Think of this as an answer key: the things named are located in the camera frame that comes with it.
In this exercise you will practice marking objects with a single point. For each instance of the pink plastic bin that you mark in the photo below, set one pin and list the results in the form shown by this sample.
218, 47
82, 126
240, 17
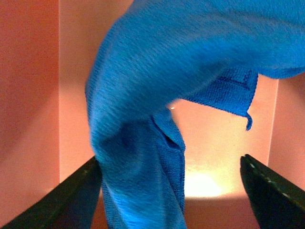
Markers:
47, 51

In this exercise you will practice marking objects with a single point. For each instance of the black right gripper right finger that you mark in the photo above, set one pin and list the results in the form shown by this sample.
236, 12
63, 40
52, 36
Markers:
276, 202

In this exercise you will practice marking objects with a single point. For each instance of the blue microfiber towel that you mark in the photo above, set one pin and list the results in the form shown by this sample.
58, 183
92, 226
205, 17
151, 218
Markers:
210, 52

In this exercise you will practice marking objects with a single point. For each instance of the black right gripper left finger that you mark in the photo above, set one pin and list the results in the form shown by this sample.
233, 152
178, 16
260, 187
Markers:
71, 205

